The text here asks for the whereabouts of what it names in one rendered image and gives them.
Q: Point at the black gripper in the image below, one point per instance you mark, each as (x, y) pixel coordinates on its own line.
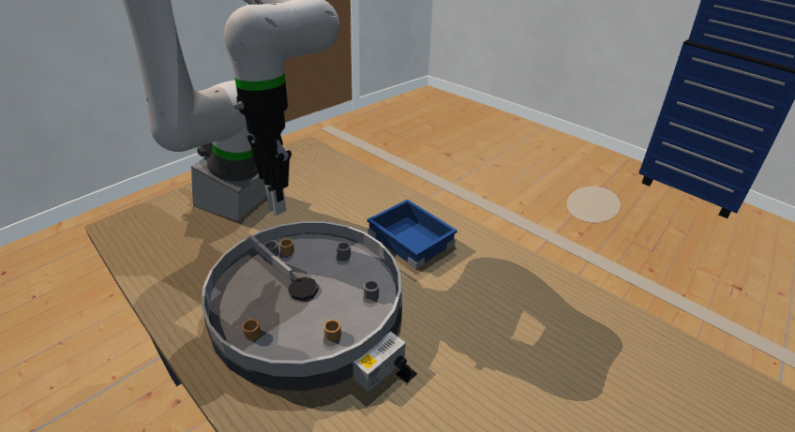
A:
(271, 156)

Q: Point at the blue plastic crate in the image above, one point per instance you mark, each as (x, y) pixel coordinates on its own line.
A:
(411, 232)

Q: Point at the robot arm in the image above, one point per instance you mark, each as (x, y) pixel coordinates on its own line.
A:
(259, 38)

